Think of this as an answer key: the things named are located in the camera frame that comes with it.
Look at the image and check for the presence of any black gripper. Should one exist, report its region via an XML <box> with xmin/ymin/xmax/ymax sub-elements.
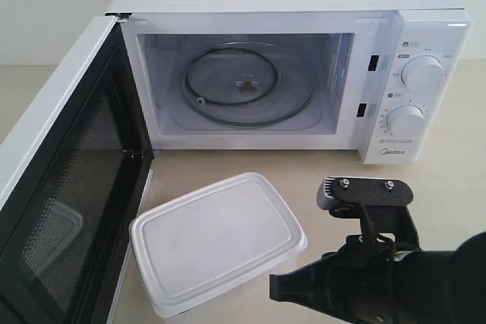
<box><xmin>269</xmin><ymin>203</ymin><xmax>420</xmax><ymax>323</ymax></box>

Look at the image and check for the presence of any white lidded plastic container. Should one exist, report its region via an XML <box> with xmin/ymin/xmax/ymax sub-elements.
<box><xmin>130</xmin><ymin>172</ymin><xmax>308</xmax><ymax>318</ymax></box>

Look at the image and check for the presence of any white microwave door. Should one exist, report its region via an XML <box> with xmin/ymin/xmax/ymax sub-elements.
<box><xmin>1</xmin><ymin>14</ymin><xmax>153</xmax><ymax>323</ymax></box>

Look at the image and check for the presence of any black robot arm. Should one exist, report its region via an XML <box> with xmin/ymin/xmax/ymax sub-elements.
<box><xmin>269</xmin><ymin>203</ymin><xmax>485</xmax><ymax>323</ymax></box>

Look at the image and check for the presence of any white Midea microwave oven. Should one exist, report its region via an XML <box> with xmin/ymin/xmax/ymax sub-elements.
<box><xmin>107</xmin><ymin>0</ymin><xmax>472</xmax><ymax>165</ymax></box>

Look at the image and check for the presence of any lower white timer knob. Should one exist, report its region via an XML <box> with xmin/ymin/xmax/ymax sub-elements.
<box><xmin>386</xmin><ymin>105</ymin><xmax>425</xmax><ymax>137</ymax></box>

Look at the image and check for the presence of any glass turntable plate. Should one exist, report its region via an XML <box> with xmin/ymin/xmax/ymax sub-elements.
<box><xmin>179</xmin><ymin>42</ymin><xmax>317</xmax><ymax>128</ymax></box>

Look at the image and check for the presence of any upper white control knob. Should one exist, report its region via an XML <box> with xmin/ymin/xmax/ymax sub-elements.
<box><xmin>401</xmin><ymin>55</ymin><xmax>445</xmax><ymax>93</ymax></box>

